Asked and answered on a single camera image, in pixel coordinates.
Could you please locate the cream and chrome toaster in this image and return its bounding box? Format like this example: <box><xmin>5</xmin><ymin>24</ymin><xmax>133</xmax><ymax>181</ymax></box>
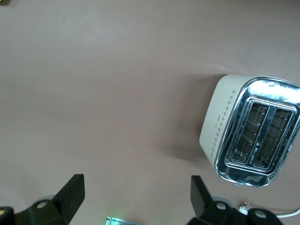
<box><xmin>199</xmin><ymin>74</ymin><xmax>300</xmax><ymax>187</ymax></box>

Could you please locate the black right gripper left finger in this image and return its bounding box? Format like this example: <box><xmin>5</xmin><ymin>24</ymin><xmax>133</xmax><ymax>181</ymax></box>
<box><xmin>0</xmin><ymin>173</ymin><xmax>85</xmax><ymax>225</ymax></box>

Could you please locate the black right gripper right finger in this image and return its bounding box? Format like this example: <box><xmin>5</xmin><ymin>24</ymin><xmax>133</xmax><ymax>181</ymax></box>
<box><xmin>187</xmin><ymin>175</ymin><xmax>285</xmax><ymax>225</ymax></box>

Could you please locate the white toaster power cable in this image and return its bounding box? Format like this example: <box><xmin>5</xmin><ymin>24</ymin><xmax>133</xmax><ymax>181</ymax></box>
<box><xmin>238</xmin><ymin>202</ymin><xmax>300</xmax><ymax>215</ymax></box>

